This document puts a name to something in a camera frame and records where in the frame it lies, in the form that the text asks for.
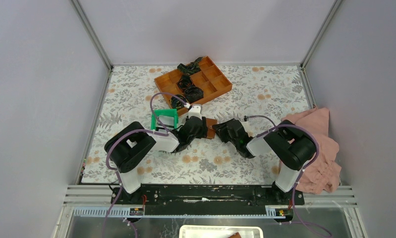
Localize brown leather card holder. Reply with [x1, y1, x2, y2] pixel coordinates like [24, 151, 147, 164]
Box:
[206, 118, 218, 139]

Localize green plastic card box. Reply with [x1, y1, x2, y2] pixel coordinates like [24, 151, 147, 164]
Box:
[151, 109, 178, 131]

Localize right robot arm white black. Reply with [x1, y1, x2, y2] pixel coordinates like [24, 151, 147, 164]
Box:
[212, 119, 319, 204]

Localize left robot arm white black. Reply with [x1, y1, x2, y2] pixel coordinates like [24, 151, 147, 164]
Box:
[104, 104, 208, 204]

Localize black items in tray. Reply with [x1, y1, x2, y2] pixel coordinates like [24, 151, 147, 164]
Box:
[176, 57, 204, 103]

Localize orange wooden compartment tray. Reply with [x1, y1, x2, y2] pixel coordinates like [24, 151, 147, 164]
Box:
[154, 56, 232, 105]

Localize pink crumpled cloth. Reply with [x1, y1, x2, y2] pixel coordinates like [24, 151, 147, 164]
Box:
[282, 108, 341, 194]

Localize black coiled cable in tray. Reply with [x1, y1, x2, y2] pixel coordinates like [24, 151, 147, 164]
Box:
[170, 95, 189, 110]

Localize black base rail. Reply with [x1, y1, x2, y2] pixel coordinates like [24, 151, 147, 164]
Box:
[112, 184, 305, 218]

